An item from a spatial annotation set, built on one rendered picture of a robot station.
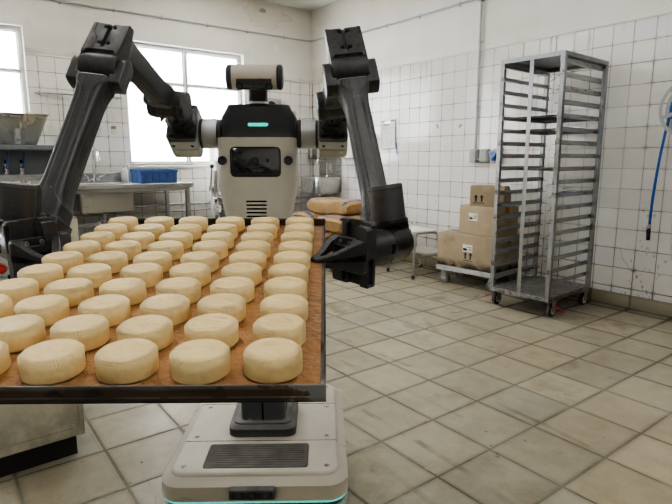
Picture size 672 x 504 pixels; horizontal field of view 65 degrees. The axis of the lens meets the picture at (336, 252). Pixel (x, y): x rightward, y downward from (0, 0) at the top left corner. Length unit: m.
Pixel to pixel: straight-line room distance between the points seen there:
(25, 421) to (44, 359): 1.78
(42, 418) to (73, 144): 1.36
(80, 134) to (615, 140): 4.00
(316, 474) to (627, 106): 3.68
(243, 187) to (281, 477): 0.82
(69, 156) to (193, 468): 0.94
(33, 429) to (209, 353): 1.85
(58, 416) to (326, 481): 1.11
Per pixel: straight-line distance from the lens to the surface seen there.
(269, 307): 0.54
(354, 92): 1.08
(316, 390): 0.42
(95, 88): 1.17
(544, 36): 4.99
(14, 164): 2.86
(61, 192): 1.07
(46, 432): 2.30
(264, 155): 1.56
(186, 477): 1.65
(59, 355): 0.50
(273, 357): 0.44
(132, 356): 0.47
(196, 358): 0.45
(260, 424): 1.77
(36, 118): 2.83
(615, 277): 4.63
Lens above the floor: 1.11
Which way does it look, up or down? 10 degrees down
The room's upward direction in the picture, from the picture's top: straight up
